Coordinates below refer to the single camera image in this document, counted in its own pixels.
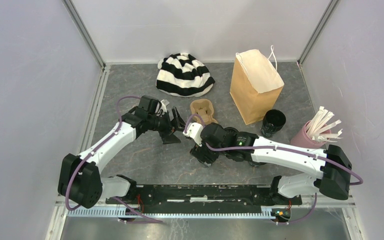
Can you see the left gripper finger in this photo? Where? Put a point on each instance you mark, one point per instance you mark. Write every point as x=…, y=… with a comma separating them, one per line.
x=177, y=122
x=169, y=138

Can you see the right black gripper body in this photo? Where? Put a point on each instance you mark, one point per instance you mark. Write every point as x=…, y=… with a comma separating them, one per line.
x=198, y=152

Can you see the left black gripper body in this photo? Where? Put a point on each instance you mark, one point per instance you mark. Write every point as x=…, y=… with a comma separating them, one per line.
x=163, y=124

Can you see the brown cardboard cup carrier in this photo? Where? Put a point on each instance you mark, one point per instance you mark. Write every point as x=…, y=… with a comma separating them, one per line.
x=205, y=109

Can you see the brown paper bag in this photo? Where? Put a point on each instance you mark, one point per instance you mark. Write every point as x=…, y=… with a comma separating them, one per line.
x=255, y=84

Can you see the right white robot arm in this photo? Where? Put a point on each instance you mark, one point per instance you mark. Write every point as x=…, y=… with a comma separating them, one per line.
x=323, y=171

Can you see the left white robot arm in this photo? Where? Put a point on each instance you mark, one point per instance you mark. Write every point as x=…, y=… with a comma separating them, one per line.
x=80, y=180

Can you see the black white striped cloth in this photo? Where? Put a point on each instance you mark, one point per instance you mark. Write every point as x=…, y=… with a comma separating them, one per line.
x=182, y=75

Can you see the pink straw holder cup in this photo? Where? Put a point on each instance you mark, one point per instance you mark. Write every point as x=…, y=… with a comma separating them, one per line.
x=301, y=139

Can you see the white wrapped straws bundle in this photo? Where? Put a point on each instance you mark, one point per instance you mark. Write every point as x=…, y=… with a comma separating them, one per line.
x=318, y=129

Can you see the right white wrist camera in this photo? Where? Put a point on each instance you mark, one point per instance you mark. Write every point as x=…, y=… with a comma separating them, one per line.
x=193, y=132

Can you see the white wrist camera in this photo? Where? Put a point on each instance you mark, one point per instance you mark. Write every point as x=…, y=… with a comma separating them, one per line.
x=163, y=107
x=193, y=132

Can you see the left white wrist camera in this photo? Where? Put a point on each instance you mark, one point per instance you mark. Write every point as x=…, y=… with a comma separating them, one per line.
x=163, y=107

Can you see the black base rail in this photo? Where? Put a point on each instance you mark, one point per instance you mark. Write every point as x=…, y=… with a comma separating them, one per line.
x=206, y=198

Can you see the left aluminium frame post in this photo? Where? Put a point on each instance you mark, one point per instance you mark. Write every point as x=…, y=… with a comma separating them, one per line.
x=81, y=27

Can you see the aluminium frame post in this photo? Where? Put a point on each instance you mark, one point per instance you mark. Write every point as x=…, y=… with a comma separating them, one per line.
x=81, y=27
x=331, y=7

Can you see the right aluminium frame post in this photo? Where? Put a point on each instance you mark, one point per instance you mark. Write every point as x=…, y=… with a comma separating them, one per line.
x=331, y=7

